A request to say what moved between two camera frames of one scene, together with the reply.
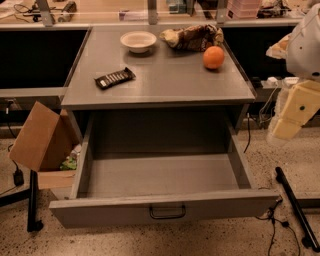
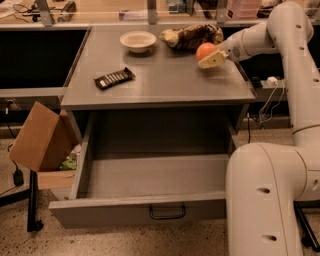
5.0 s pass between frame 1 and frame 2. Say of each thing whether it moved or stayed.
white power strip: stayed
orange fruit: moved
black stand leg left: stayed
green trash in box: stayed
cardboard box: stayed
